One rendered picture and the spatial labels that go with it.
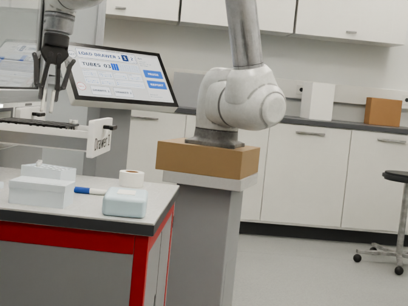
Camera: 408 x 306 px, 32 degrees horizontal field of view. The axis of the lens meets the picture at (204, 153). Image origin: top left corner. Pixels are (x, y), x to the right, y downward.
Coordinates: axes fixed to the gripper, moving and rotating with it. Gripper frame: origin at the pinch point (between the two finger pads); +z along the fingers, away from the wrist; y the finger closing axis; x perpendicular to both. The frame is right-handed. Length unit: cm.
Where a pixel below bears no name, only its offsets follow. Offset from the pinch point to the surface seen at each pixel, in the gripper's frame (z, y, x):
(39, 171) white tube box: 19.7, 2.0, 21.7
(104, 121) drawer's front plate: 3.6, -18.3, -2.3
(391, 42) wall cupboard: -95, -288, -264
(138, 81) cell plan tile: -17, -49, -91
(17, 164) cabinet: 22.7, 2.4, -38.7
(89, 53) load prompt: -26, -26, -92
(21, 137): 11.9, 6.1, 0.8
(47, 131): 9.0, -0.8, 3.6
